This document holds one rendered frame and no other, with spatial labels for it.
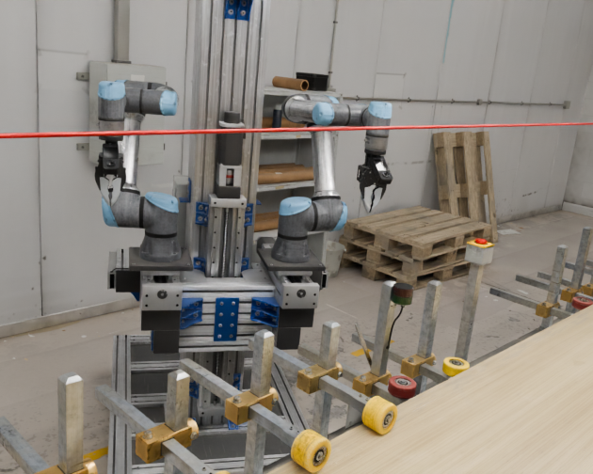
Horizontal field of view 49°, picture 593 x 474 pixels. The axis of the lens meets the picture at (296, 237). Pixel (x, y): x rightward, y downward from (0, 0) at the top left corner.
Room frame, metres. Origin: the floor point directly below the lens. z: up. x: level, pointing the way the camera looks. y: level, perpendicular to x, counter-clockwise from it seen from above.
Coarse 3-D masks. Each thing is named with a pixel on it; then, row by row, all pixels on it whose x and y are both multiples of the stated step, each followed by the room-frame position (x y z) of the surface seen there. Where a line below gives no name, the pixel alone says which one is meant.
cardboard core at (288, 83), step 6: (276, 78) 4.87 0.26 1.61; (282, 78) 4.83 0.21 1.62; (288, 78) 4.79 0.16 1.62; (294, 78) 4.77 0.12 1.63; (276, 84) 4.86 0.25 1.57; (282, 84) 4.80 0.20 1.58; (288, 84) 4.76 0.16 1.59; (294, 84) 4.72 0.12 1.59; (300, 84) 4.68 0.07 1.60; (306, 84) 4.73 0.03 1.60
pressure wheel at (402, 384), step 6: (390, 378) 1.72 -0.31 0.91; (396, 378) 1.72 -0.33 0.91; (402, 378) 1.73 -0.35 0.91; (408, 378) 1.73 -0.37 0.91; (390, 384) 1.69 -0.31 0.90; (396, 384) 1.68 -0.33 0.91; (402, 384) 1.69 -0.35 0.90; (408, 384) 1.70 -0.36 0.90; (414, 384) 1.69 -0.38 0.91; (390, 390) 1.69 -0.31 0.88; (396, 390) 1.67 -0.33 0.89; (402, 390) 1.66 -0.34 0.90; (408, 390) 1.66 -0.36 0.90; (414, 390) 1.68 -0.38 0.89; (396, 396) 1.67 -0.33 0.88; (402, 396) 1.66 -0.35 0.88; (408, 396) 1.67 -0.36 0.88
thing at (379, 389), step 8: (304, 344) 1.99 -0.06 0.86; (304, 352) 1.96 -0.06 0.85; (312, 352) 1.94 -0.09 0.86; (312, 360) 1.93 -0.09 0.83; (336, 360) 1.89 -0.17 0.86; (344, 368) 1.85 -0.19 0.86; (352, 368) 1.85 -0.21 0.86; (344, 376) 1.84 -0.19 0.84; (352, 376) 1.81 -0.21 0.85; (376, 384) 1.76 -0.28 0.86; (376, 392) 1.75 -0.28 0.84; (384, 392) 1.73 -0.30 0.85; (392, 400) 1.70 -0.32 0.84; (400, 400) 1.68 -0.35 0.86; (408, 400) 1.70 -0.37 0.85
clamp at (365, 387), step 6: (366, 372) 1.81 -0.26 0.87; (390, 372) 1.83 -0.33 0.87; (354, 378) 1.76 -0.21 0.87; (366, 378) 1.77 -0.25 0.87; (372, 378) 1.77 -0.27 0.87; (378, 378) 1.78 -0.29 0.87; (384, 378) 1.80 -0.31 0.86; (354, 384) 1.76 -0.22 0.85; (360, 384) 1.75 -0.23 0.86; (366, 384) 1.74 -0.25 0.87; (372, 384) 1.75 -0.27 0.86; (384, 384) 1.80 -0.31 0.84; (360, 390) 1.74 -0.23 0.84; (366, 390) 1.74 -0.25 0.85
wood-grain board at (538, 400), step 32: (576, 320) 2.35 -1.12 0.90; (512, 352) 2.00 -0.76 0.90; (544, 352) 2.02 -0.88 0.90; (576, 352) 2.05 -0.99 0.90; (448, 384) 1.73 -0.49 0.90; (480, 384) 1.75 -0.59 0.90; (512, 384) 1.76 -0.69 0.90; (544, 384) 1.78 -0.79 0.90; (576, 384) 1.80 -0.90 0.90; (416, 416) 1.53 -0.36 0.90; (448, 416) 1.54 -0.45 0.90; (480, 416) 1.56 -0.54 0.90; (512, 416) 1.58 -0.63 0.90; (544, 416) 1.59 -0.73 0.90; (576, 416) 1.61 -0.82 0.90; (352, 448) 1.35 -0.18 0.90; (384, 448) 1.37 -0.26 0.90; (416, 448) 1.38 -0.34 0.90; (448, 448) 1.39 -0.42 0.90; (480, 448) 1.41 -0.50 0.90; (512, 448) 1.42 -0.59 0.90; (544, 448) 1.43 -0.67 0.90; (576, 448) 1.45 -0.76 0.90
